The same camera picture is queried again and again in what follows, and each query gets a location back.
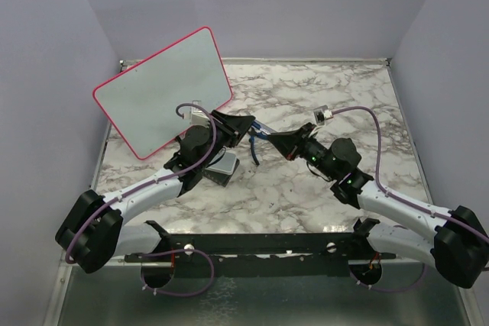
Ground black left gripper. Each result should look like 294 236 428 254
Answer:
198 110 254 171

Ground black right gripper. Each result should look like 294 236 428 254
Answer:
267 122 338 180

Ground blue whiteboard marker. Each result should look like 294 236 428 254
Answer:
250 121 269 140

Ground pink framed whiteboard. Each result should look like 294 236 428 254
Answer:
92 27 233 160

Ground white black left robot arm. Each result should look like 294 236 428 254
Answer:
55 111 255 273

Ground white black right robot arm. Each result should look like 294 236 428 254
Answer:
267 123 488 289

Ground silver open-end wrench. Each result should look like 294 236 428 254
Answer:
261 124 276 134

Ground blue handled pliers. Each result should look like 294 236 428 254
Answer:
248 128 260 166

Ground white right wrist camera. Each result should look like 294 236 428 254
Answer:
313 106 333 126

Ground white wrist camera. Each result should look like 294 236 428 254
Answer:
182 100 209 126
313 106 333 126

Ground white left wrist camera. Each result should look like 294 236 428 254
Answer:
182 100 209 126

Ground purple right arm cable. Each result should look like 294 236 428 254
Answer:
328 106 489 293

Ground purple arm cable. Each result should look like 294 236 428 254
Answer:
328 106 489 293
64 103 221 299

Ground black front mounting rail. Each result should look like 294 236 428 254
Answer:
125 231 376 279

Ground aluminium table edge frame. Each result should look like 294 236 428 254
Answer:
78 56 446 235

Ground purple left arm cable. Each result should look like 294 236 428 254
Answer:
64 103 221 299

